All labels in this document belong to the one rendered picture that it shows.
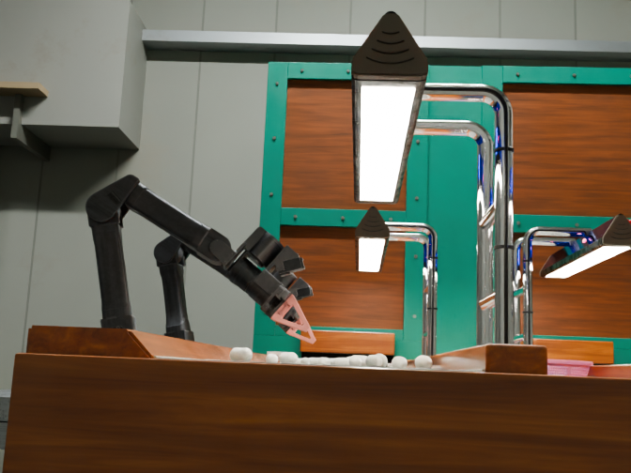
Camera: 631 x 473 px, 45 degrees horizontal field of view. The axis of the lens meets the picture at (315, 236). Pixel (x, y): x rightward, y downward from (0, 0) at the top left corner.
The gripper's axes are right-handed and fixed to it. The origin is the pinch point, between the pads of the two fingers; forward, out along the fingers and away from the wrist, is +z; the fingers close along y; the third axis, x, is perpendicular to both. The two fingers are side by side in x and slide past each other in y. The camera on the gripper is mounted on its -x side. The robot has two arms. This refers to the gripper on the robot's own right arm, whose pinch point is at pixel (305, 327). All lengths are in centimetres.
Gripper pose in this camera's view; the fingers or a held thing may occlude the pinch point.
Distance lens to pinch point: 160.7
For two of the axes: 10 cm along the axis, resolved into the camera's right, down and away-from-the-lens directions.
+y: 0.5, 1.7, 9.8
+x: -6.5, 7.5, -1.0
